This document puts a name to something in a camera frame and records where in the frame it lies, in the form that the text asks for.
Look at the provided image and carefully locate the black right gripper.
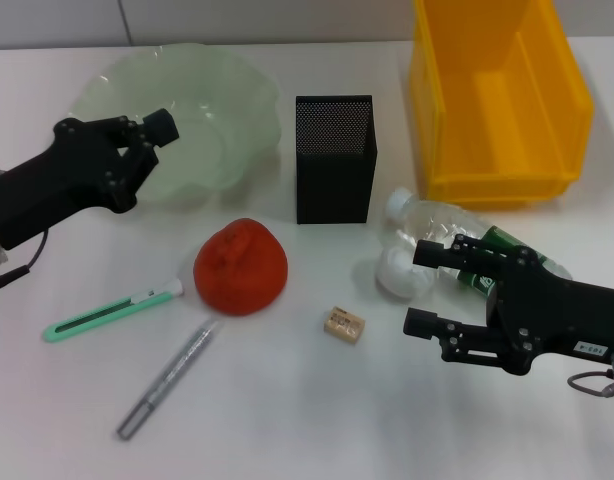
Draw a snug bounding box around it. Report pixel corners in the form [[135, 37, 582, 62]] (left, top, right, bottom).
[[402, 233, 614, 376]]

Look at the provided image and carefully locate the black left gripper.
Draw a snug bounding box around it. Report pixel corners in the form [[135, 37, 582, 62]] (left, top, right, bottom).
[[0, 107, 181, 251]]

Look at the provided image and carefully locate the white paper ball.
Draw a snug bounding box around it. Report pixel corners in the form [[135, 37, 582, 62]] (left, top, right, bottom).
[[375, 242, 436, 301]]

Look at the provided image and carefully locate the clear green-label water bottle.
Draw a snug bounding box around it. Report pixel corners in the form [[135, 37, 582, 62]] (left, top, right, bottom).
[[384, 187, 573, 297]]

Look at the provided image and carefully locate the pale green glass fruit plate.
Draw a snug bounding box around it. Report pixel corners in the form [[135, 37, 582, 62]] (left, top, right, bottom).
[[71, 42, 283, 204]]

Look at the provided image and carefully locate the small beige eraser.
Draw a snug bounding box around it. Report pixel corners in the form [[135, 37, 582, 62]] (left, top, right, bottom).
[[322, 306, 367, 346]]

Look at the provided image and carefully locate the mint green utility knife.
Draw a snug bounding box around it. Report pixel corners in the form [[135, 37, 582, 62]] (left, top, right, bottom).
[[42, 278, 186, 345]]

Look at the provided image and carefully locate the black mesh pen holder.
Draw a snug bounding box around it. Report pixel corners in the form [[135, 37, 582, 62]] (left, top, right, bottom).
[[294, 93, 379, 225]]

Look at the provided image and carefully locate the silver glitter pen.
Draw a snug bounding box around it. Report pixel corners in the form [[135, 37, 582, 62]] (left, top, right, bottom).
[[116, 319, 221, 442]]

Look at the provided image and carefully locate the yellow plastic bin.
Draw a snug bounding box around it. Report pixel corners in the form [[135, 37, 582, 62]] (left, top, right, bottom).
[[406, 0, 596, 211]]

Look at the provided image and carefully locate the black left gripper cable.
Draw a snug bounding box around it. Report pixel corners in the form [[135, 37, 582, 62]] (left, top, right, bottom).
[[0, 227, 51, 296]]

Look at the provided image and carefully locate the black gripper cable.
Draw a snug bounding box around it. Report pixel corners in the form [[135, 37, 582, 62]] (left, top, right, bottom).
[[0, 227, 51, 296], [566, 349, 614, 401]]

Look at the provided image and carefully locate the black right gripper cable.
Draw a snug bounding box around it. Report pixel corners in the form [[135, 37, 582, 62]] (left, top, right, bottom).
[[566, 349, 614, 401]]

